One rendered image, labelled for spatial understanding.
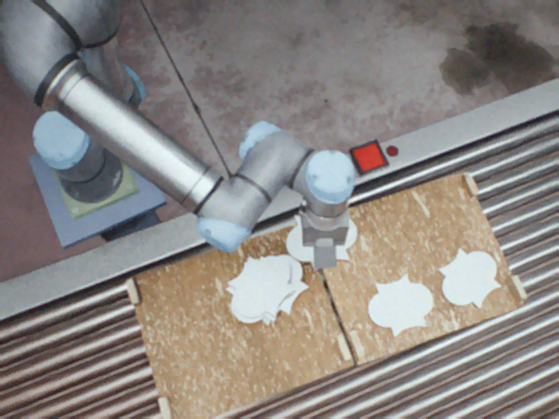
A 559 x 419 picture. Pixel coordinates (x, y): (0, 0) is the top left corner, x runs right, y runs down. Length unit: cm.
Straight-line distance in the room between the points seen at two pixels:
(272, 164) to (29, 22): 39
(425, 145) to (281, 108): 121
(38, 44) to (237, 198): 35
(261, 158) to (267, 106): 167
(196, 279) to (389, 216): 47
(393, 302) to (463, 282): 17
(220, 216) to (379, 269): 52
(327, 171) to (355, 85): 180
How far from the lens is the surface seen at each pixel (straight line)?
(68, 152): 127
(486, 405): 130
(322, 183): 86
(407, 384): 126
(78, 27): 94
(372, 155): 140
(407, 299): 127
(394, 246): 131
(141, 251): 135
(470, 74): 279
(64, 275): 139
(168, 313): 127
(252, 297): 119
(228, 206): 87
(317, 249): 106
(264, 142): 91
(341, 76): 267
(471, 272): 132
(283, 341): 123
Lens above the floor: 215
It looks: 72 degrees down
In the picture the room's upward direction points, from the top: 7 degrees clockwise
